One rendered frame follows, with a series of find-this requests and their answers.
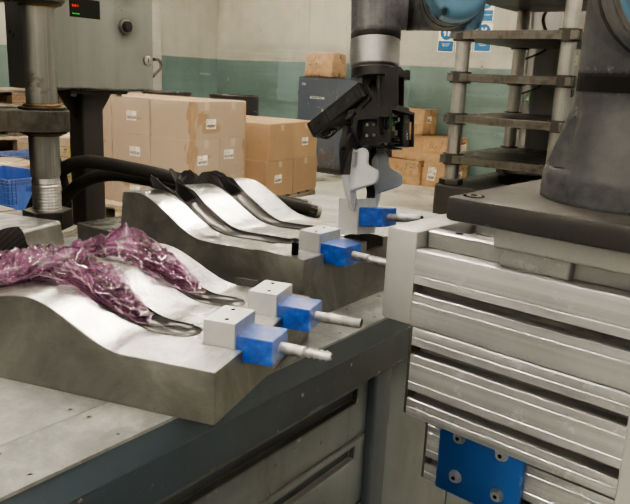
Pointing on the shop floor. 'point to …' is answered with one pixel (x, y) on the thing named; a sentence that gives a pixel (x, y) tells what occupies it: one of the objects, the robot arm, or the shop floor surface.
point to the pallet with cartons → (281, 155)
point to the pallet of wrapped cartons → (173, 136)
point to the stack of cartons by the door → (424, 152)
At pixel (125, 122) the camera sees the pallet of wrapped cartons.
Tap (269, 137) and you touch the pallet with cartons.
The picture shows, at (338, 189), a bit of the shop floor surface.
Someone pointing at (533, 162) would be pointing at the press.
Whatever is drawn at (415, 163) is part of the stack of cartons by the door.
